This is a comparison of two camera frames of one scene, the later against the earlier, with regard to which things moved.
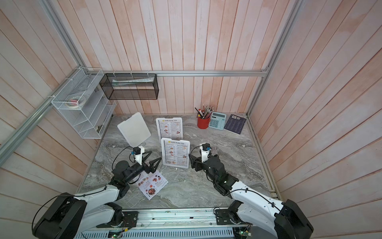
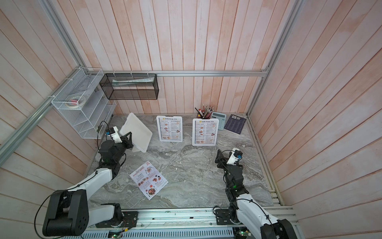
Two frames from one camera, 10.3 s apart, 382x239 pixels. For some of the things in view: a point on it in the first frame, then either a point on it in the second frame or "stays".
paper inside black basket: [124, 82] stays
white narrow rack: [175, 153] -> [193, 132]
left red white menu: [151, 183] stays
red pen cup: [203, 117] stays
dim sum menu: [176, 153] -> [205, 132]
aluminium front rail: [200, 220] stays
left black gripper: [151, 168] -> [125, 140]
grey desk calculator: [218, 121] stays
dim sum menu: [170, 128] stays
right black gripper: [196, 163] -> [222, 160]
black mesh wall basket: [130, 86] stays
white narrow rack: [170, 128] stays
